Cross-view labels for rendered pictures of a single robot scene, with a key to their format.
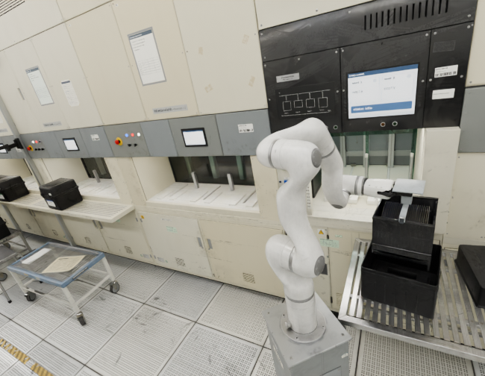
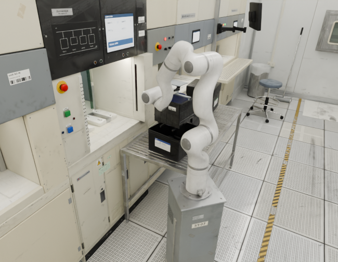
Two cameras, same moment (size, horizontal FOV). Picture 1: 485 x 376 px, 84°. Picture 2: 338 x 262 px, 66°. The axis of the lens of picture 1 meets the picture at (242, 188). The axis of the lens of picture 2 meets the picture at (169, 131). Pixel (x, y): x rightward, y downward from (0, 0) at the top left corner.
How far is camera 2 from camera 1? 151 cm
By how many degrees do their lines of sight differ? 83
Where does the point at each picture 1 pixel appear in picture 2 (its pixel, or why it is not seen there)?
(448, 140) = (150, 60)
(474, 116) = (151, 46)
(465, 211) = not seen: hidden behind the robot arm
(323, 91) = (91, 28)
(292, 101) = (68, 38)
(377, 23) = not seen: outside the picture
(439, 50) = (138, 6)
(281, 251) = (205, 134)
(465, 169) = not seen: hidden behind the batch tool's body
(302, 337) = (207, 190)
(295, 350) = (215, 196)
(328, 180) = (169, 89)
